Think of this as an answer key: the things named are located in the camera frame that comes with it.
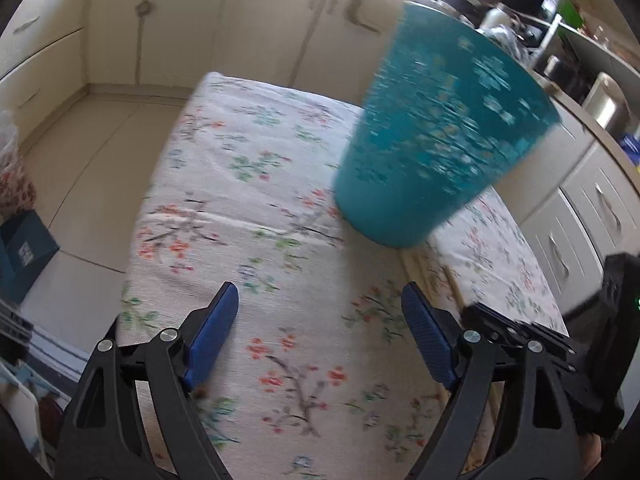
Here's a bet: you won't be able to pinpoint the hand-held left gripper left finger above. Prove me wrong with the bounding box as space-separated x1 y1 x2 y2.
52 281 240 480

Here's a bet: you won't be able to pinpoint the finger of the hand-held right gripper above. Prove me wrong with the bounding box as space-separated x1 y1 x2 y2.
460 302 577 362

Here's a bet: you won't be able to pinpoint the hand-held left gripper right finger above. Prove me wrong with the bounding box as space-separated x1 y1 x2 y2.
401 281 586 480

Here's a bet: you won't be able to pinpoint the bundle of wooden chopsticks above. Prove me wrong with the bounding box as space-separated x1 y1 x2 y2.
400 249 506 480

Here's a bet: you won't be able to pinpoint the blue plastic basket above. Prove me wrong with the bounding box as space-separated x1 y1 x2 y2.
332 0 563 249

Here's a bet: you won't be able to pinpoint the white drawer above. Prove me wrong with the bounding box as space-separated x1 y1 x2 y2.
0 29 92 133
0 0 90 80
559 144 640 258
519 189 607 312

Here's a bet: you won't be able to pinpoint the floral tablecloth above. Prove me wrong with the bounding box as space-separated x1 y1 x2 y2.
117 71 571 480

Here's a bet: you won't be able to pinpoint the blue snack bag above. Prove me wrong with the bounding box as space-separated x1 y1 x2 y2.
619 132 640 167

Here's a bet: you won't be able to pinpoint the blue cardboard box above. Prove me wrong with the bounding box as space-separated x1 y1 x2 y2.
0 209 61 307

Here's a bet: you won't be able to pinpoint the white storage rack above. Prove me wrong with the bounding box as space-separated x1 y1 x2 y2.
0 294 72 480

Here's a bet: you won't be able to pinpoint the black rice cooker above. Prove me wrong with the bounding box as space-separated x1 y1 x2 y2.
544 54 587 102

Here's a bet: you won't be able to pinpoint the bin with plastic bag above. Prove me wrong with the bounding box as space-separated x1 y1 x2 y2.
0 109 39 222

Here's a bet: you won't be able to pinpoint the white base cabinet doors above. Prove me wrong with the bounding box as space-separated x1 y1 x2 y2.
84 0 418 93

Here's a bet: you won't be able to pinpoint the white thermos jug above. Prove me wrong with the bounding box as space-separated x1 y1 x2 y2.
479 2 517 32

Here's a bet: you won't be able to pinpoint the white hanging bin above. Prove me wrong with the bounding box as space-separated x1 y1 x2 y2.
345 0 397 36

